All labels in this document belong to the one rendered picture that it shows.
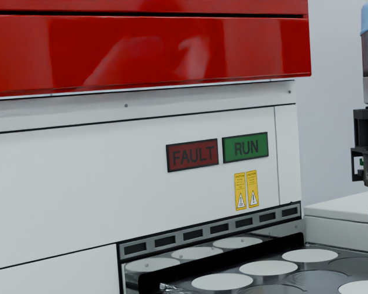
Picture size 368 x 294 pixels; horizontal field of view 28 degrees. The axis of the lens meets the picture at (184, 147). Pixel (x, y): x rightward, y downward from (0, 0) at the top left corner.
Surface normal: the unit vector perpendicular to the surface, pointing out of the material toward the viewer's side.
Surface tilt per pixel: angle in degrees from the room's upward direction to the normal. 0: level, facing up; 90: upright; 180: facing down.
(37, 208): 90
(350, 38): 90
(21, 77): 90
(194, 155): 90
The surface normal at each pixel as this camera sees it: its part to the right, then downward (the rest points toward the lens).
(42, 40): 0.64, 0.02
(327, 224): -0.77, 0.11
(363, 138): 0.15, 0.07
